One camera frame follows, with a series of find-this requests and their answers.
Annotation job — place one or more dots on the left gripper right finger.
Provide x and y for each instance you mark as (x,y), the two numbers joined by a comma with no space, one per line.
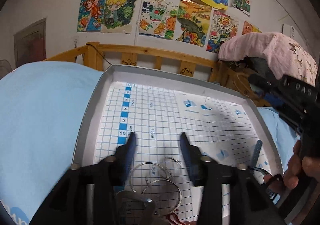
(249,202)

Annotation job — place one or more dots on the red white poster drawing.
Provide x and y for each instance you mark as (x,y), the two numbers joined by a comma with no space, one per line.
(223,28)

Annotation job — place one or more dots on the small orange face drawing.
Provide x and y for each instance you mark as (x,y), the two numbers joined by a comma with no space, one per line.
(249,28)

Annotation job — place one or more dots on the grey shallow tray box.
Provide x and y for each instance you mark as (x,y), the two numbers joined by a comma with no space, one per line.
(158,106)

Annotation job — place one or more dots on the light blue cartoon bedsheet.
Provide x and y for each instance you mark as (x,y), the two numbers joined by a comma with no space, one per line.
(42,107)

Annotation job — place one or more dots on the right hand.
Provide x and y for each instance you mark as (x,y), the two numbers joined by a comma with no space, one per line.
(295,166)

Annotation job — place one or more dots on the brown wall cabinet door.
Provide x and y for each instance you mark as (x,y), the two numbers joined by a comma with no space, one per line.
(30,43)

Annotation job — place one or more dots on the blond boy drawing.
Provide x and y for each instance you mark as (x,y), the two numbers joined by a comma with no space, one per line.
(117,16)

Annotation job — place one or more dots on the pink floral cloth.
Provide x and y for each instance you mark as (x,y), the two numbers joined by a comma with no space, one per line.
(282,54)

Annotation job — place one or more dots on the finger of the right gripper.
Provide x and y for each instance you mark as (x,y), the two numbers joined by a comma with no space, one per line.
(273,99)
(261,84)

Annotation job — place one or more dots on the landscape tree drawing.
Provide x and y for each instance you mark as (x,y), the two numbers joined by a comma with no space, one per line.
(194,20)

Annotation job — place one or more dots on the beige hair claw clip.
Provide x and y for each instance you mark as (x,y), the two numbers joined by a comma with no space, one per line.
(135,208)

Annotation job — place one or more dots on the silver ring hoops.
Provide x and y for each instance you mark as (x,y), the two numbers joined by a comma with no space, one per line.
(155,179)

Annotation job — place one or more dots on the white air conditioner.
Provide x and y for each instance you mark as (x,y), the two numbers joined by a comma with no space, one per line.
(288,30)

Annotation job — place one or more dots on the mermaid drawing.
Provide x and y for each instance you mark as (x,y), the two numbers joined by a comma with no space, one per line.
(90,15)

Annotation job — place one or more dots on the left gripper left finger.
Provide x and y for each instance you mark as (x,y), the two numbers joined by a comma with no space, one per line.
(85,195)

